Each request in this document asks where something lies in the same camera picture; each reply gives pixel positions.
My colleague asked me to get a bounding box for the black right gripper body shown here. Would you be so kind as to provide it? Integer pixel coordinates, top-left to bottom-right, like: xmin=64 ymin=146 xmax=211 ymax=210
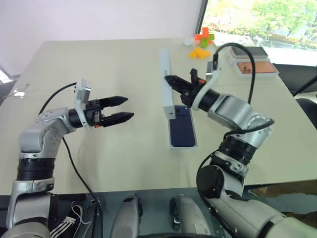
xmin=180 ymin=78 xmax=207 ymax=108

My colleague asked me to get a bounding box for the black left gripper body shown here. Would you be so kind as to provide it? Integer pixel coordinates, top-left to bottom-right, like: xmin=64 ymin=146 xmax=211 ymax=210
xmin=83 ymin=99 xmax=106 ymax=128

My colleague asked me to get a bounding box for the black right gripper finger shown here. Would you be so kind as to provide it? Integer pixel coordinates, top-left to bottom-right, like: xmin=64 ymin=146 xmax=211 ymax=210
xmin=189 ymin=68 xmax=200 ymax=86
xmin=164 ymin=74 xmax=192 ymax=95

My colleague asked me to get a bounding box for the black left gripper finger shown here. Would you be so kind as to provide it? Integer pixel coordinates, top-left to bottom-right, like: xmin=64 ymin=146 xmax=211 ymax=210
xmin=103 ymin=112 xmax=135 ymax=127
xmin=100 ymin=95 xmax=129 ymax=108

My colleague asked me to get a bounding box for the dark blue smartphone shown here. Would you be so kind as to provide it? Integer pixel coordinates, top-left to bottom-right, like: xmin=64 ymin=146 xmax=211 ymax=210
xmin=169 ymin=105 xmax=197 ymax=147

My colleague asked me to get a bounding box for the dark phone on box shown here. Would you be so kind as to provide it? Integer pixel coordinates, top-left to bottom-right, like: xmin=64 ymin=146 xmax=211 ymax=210
xmin=229 ymin=47 xmax=269 ymax=61

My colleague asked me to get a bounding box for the orange phone on box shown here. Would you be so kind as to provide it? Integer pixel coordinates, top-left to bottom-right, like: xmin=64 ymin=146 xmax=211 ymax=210
xmin=231 ymin=60 xmax=279 ymax=80

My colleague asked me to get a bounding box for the yellow toy block cluster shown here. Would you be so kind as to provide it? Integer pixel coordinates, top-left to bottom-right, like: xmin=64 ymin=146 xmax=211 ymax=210
xmin=189 ymin=47 xmax=211 ymax=59

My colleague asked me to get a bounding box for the green toy block piece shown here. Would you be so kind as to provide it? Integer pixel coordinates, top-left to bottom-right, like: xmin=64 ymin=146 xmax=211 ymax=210
xmin=200 ymin=34 xmax=215 ymax=49

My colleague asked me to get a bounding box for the orange toy block cross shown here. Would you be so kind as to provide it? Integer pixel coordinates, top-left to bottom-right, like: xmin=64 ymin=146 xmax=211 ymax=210
xmin=194 ymin=27 xmax=213 ymax=42

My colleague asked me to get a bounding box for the orange smartphone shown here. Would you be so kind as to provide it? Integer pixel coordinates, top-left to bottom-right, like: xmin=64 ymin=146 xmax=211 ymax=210
xmin=236 ymin=61 xmax=277 ymax=74

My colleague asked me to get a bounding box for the grey rounded shape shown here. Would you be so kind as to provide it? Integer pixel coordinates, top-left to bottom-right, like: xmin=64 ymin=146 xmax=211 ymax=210
xmin=169 ymin=194 xmax=211 ymax=238
xmin=109 ymin=194 xmax=144 ymax=238

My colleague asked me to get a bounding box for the thin black rod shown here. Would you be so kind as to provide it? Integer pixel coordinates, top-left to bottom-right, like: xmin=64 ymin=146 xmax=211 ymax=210
xmin=293 ymin=73 xmax=317 ymax=97

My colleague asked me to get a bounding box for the black rounded chair back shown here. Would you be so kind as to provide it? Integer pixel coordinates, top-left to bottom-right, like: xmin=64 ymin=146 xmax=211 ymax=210
xmin=295 ymin=97 xmax=317 ymax=130

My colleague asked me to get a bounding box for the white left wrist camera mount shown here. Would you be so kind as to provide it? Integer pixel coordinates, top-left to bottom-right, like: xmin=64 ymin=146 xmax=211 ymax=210
xmin=74 ymin=77 xmax=93 ymax=128

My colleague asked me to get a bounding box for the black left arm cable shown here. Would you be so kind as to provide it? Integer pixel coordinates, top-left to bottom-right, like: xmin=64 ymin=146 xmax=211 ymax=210
xmin=38 ymin=82 xmax=104 ymax=238

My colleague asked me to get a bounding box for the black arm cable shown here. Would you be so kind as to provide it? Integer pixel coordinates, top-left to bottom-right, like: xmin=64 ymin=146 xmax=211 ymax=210
xmin=38 ymin=82 xmax=104 ymax=238
xmin=196 ymin=43 xmax=276 ymax=231

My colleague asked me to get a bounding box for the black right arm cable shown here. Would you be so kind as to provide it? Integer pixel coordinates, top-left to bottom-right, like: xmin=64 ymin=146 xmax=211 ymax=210
xmin=196 ymin=43 xmax=276 ymax=231

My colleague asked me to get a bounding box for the dark window frame post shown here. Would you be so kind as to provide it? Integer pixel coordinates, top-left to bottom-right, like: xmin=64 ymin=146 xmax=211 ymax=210
xmin=193 ymin=0 xmax=209 ymax=34

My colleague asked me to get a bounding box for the white wire bundle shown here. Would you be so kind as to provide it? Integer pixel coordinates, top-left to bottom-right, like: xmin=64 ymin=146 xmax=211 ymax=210
xmin=49 ymin=200 xmax=93 ymax=237

